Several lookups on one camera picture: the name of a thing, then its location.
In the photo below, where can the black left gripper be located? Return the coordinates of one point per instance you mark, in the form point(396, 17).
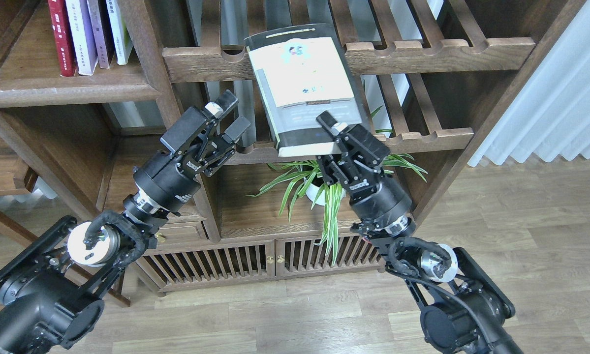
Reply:
point(168, 181)

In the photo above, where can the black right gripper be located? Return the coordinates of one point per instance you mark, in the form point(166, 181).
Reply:
point(377, 199)

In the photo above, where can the green and black book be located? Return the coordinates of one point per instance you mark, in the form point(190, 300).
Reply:
point(301, 72)

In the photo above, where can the white lavender book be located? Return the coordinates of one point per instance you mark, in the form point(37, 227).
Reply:
point(83, 36)

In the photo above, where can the red cover book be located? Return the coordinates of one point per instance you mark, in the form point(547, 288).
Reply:
point(62, 36)

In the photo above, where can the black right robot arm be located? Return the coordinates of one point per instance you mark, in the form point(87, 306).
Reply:
point(462, 309)

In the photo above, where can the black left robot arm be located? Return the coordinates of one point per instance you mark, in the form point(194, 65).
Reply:
point(52, 292)

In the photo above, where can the dark wooden bookshelf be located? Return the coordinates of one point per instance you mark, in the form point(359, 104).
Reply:
point(445, 79)

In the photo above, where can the green spider plant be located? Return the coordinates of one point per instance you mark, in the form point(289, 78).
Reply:
point(293, 175)

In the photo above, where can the white plant pot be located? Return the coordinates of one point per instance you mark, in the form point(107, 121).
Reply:
point(318, 190)

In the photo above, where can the white green upright book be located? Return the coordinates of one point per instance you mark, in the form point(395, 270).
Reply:
point(121, 37)

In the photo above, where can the white curtain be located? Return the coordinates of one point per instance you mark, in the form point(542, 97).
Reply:
point(550, 117)

